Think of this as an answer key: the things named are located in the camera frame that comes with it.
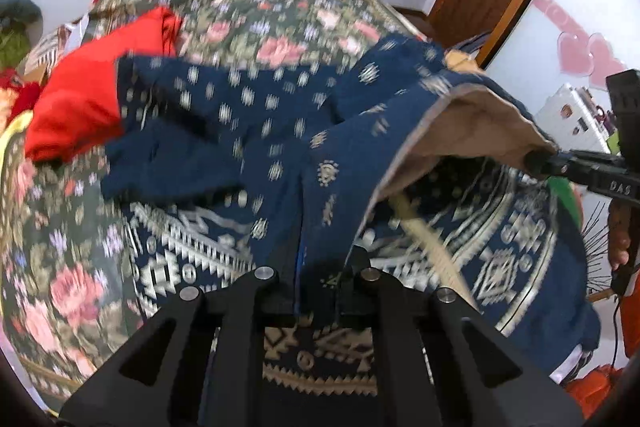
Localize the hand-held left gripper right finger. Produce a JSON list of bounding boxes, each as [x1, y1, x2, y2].
[[337, 246, 586, 427]]

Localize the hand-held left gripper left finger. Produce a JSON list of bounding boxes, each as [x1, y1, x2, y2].
[[57, 266, 301, 427]]

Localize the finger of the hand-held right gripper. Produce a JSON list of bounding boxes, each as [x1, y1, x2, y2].
[[524, 148, 640, 208]]

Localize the navy patterned hooded garment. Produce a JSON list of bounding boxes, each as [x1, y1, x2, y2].
[[100, 34, 602, 400]]

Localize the red and yellow clothes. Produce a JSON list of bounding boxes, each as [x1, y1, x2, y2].
[[0, 69, 42, 128]]

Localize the person's right hand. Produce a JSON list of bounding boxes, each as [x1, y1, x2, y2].
[[607, 202, 634, 272]]

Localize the colourful fleece blanket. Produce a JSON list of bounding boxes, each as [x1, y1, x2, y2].
[[546, 174, 586, 233]]

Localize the white appliance box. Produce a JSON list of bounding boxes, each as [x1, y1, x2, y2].
[[532, 82, 619, 156]]

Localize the orange cloth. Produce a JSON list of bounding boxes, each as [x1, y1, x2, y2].
[[565, 363, 627, 419]]

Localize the red cloth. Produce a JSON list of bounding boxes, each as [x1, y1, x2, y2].
[[23, 5, 184, 164]]

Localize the striped printed cloth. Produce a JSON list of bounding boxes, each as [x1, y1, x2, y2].
[[24, 19, 97, 76]]

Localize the green patterned cloth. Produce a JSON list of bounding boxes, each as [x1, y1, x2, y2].
[[0, 29, 29, 68]]

